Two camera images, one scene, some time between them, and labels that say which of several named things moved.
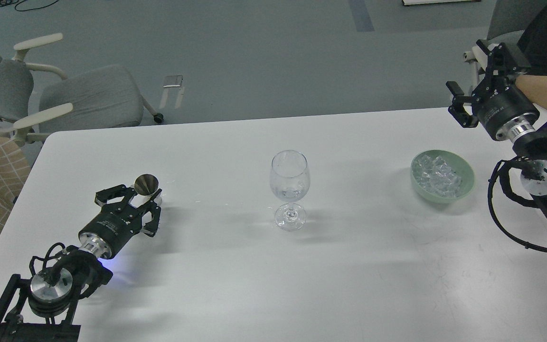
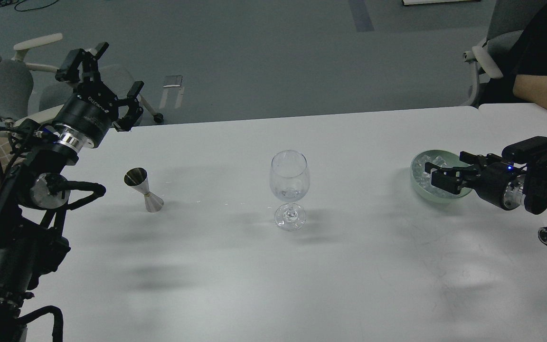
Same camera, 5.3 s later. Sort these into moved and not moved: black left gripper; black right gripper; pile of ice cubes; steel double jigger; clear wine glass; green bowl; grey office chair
Moved: steel double jigger; black right gripper; black left gripper
Not moved: grey office chair; pile of ice cubes; green bowl; clear wine glass
